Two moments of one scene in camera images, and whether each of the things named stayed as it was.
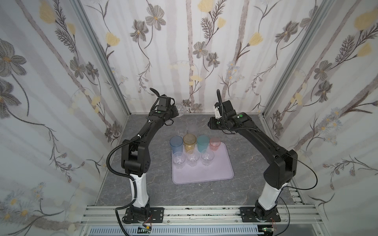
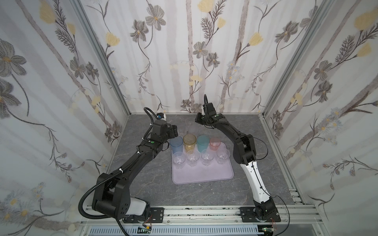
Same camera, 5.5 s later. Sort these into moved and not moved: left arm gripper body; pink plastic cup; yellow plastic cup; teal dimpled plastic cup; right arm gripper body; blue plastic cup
Moved: right arm gripper body; left arm gripper body
Not moved: teal dimpled plastic cup; yellow plastic cup; blue plastic cup; pink plastic cup
